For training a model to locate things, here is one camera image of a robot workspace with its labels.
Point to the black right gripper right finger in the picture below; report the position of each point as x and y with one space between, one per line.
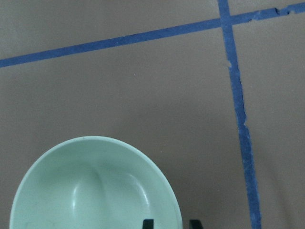
195 224

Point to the green bowl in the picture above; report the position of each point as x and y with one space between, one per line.
94 182

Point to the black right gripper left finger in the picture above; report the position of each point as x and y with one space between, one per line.
148 224

